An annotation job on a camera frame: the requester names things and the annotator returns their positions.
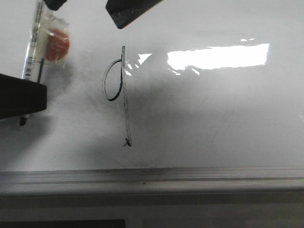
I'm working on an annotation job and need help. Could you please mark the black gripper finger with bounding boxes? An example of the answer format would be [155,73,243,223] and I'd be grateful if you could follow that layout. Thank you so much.
[105,0,161,29]
[0,74,47,119]

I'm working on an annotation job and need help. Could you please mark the white whiteboard marker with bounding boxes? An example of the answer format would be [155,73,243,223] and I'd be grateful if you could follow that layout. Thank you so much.
[19,0,46,126]

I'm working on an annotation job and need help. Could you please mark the red magnet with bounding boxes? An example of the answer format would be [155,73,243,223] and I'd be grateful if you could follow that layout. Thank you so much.
[45,15,70,68]

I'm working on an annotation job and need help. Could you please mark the white whiteboard surface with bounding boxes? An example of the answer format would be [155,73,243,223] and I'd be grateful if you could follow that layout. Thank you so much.
[0,0,304,171]

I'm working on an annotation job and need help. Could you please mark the aluminium whiteboard frame rail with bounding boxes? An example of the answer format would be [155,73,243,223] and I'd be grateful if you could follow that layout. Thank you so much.
[0,168,304,197]

